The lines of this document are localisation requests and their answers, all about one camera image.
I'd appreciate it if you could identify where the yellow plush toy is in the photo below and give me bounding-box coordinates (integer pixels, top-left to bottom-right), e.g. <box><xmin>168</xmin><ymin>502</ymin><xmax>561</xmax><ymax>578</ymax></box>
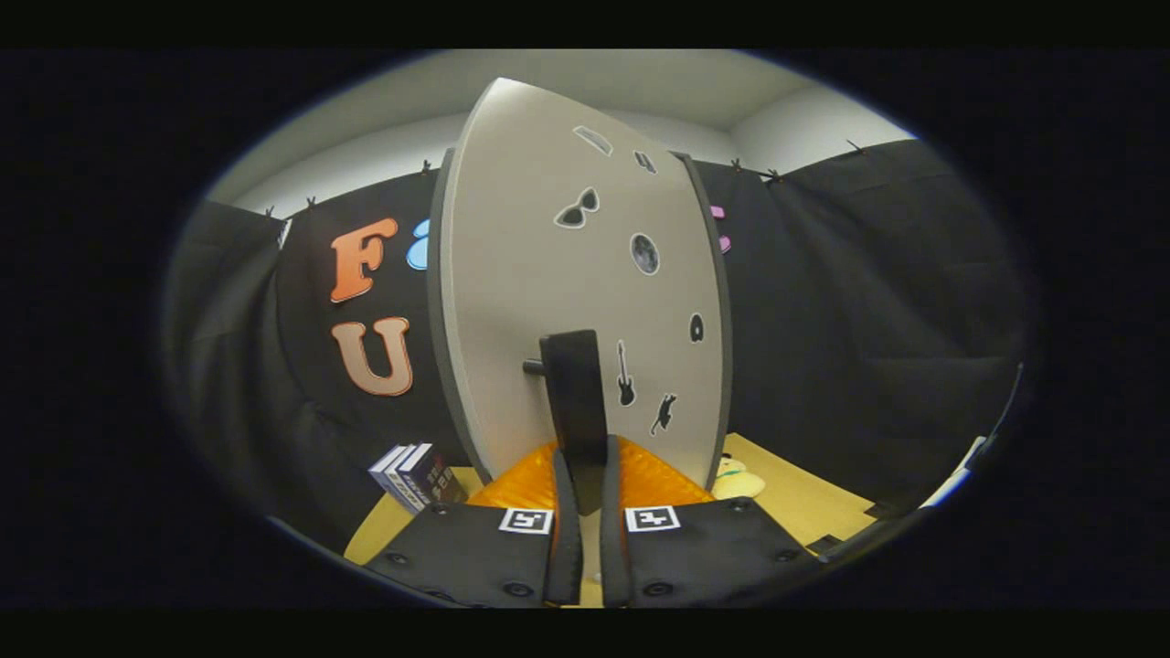
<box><xmin>711</xmin><ymin>454</ymin><xmax>767</xmax><ymax>501</ymax></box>

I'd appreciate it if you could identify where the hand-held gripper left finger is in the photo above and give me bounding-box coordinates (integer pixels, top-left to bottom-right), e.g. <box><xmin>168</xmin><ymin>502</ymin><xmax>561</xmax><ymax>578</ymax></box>
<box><xmin>361</xmin><ymin>437</ymin><xmax>584</xmax><ymax>609</ymax></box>

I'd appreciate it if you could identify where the dark navy book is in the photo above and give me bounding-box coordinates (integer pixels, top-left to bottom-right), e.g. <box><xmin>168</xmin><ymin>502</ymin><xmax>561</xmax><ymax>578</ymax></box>
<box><xmin>407</xmin><ymin>443</ymin><xmax>469</xmax><ymax>508</ymax></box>

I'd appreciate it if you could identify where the light grey cabinet door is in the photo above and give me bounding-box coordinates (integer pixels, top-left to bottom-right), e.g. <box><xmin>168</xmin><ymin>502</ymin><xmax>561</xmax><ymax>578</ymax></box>
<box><xmin>427</xmin><ymin>77</ymin><xmax>728</xmax><ymax>499</ymax></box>

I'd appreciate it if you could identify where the black door handle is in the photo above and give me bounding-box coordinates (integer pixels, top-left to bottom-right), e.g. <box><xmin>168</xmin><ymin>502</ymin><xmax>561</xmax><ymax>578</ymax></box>
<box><xmin>523</xmin><ymin>329</ymin><xmax>612</xmax><ymax>517</ymax></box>

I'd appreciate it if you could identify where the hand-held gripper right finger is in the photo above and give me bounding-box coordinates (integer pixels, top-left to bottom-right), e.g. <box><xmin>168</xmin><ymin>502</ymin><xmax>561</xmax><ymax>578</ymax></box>
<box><xmin>599</xmin><ymin>435</ymin><xmax>824</xmax><ymax>609</ymax></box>

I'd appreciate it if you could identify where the black backdrop cloth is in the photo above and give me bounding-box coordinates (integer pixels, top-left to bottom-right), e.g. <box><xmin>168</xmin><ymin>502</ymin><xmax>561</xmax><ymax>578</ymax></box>
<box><xmin>160</xmin><ymin>137</ymin><xmax>1034</xmax><ymax>549</ymax></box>

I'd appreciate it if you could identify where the blue book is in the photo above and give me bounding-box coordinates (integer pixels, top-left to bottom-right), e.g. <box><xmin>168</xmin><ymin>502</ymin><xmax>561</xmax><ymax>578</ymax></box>
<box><xmin>388</xmin><ymin>445</ymin><xmax>428</xmax><ymax>513</ymax></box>
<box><xmin>368</xmin><ymin>446</ymin><xmax>408</xmax><ymax>508</ymax></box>

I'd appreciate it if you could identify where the white panel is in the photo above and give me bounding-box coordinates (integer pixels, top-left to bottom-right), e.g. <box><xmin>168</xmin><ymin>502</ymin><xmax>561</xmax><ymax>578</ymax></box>
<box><xmin>919</xmin><ymin>436</ymin><xmax>990</xmax><ymax>509</ymax></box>

